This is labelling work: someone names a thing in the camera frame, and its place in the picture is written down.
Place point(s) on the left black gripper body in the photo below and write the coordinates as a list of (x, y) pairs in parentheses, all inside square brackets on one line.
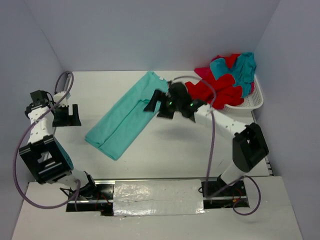
[(62, 110)]

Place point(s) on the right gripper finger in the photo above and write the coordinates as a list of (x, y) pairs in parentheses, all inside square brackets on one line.
[(156, 97), (166, 113)]

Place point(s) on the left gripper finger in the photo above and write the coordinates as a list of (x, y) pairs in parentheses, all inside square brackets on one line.
[(61, 122), (75, 119)]

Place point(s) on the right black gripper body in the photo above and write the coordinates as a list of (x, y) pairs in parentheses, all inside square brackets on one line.
[(169, 104)]

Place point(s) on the mint green t shirt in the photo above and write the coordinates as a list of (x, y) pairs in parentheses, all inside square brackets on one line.
[(120, 126)]

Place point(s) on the red t shirt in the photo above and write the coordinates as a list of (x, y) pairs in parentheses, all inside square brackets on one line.
[(220, 92)]

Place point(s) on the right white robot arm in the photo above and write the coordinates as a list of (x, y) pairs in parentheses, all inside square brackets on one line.
[(249, 146)]

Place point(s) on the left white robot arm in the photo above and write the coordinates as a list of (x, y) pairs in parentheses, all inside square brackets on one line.
[(45, 157)]

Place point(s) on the magenta pink t shirt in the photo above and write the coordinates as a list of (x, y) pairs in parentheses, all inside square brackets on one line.
[(205, 73)]

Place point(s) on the teal blue t shirt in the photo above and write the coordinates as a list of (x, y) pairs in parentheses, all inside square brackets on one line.
[(241, 66)]

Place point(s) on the white plastic basket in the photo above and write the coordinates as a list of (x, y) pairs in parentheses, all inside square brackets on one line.
[(252, 102)]

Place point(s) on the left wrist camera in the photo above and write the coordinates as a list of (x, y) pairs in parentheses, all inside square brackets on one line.
[(39, 95)]

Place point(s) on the aluminium rail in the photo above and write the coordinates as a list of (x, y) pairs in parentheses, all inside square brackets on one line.
[(202, 178)]

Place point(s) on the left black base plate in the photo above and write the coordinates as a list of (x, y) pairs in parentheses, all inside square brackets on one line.
[(101, 191)]

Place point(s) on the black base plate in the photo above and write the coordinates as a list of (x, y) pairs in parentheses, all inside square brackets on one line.
[(236, 190), (101, 191)]

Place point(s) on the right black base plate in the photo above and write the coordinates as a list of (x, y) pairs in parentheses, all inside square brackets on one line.
[(236, 190)]

